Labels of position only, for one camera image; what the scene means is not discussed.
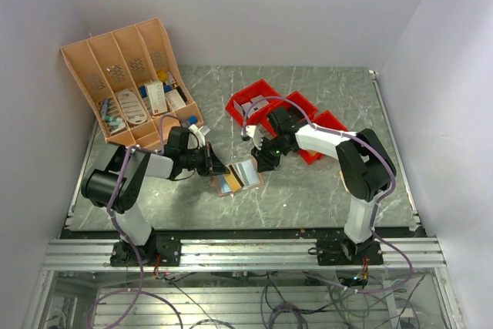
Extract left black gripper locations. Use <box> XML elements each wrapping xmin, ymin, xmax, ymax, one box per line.
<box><xmin>180</xmin><ymin>142</ymin><xmax>230</xmax><ymax>176</ymax></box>

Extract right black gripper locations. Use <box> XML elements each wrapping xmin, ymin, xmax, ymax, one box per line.
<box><xmin>250</xmin><ymin>136</ymin><xmax>290</xmax><ymax>173</ymax></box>

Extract red bin with white cards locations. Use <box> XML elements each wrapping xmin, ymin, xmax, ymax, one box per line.
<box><xmin>225</xmin><ymin>79</ymin><xmax>280</xmax><ymax>129</ymax></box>

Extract red bin with black cards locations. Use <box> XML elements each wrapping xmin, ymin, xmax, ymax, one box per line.
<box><xmin>260</xmin><ymin>90</ymin><xmax>320</xmax><ymax>136</ymax></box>

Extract red bin with gold cards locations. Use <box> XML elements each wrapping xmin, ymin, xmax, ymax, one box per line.
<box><xmin>298</xmin><ymin>109</ymin><xmax>350</xmax><ymax>166</ymax></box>

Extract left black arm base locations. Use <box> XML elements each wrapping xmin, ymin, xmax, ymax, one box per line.
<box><xmin>109</xmin><ymin>235</ymin><xmax>182</xmax><ymax>267</ymax></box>

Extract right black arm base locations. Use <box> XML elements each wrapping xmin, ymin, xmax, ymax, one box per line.
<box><xmin>307</xmin><ymin>237</ymin><xmax>384</xmax><ymax>267</ymax></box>

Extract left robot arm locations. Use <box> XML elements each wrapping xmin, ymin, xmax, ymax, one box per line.
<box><xmin>81</xmin><ymin>126</ymin><xmax>230</xmax><ymax>267</ymax></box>

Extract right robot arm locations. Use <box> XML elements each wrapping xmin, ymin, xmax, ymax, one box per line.
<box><xmin>242</xmin><ymin>107</ymin><xmax>397</xmax><ymax>264</ymax></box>

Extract white cards stack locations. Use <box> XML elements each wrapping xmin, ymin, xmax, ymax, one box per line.
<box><xmin>233</xmin><ymin>95</ymin><xmax>270</xmax><ymax>118</ymax></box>

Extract white small box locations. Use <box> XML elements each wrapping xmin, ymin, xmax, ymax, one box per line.
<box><xmin>165</xmin><ymin>89</ymin><xmax>186</xmax><ymax>110</ymax></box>

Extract white red box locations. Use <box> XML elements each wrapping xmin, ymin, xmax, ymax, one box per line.
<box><xmin>145</xmin><ymin>81</ymin><xmax>168</xmax><ymax>116</ymax></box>

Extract white oval remote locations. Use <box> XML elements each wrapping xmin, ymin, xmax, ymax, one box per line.
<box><xmin>116</xmin><ymin>89</ymin><xmax>147</xmax><ymax>126</ymax></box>

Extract yellow small item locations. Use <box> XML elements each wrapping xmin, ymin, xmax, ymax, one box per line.
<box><xmin>156</xmin><ymin>70</ymin><xmax>170</xmax><ymax>83</ymax></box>

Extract orange desk organizer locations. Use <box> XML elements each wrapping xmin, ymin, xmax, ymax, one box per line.
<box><xmin>61</xmin><ymin>18</ymin><xmax>203</xmax><ymax>149</ymax></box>

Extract pens bundle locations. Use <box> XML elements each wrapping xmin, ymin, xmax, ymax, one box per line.
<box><xmin>100</xmin><ymin>98</ymin><xmax>126</xmax><ymax>136</ymax></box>

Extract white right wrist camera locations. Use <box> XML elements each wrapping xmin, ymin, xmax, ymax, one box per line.
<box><xmin>241</xmin><ymin>125</ymin><xmax>263</xmax><ymax>149</ymax></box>

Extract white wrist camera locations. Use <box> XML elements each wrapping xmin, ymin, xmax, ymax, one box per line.
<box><xmin>188</xmin><ymin>124</ymin><xmax>210</xmax><ymax>149</ymax></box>
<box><xmin>241</xmin><ymin>125</ymin><xmax>263</xmax><ymax>149</ymax></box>

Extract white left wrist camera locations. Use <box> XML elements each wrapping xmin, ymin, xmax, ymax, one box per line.
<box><xmin>188</xmin><ymin>124</ymin><xmax>210</xmax><ymax>149</ymax></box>

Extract loose cables under table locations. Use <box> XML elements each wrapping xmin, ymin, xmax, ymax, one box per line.
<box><xmin>84</xmin><ymin>263</ymin><xmax>424</xmax><ymax>329</ymax></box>

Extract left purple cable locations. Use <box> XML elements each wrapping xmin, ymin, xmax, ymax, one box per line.
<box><xmin>84</xmin><ymin>115</ymin><xmax>193</xmax><ymax>329</ymax></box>

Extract purple cable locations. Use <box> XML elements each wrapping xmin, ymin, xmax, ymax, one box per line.
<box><xmin>84</xmin><ymin>115</ymin><xmax>193</xmax><ymax>329</ymax></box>
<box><xmin>241</xmin><ymin>96</ymin><xmax>415</xmax><ymax>295</ymax></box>

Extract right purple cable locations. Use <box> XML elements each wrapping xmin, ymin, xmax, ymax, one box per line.
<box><xmin>241</xmin><ymin>96</ymin><xmax>415</xmax><ymax>295</ymax></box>

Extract aluminium rail frame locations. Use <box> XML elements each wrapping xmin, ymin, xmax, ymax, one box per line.
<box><xmin>24</xmin><ymin>237</ymin><xmax>465</xmax><ymax>328</ymax></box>

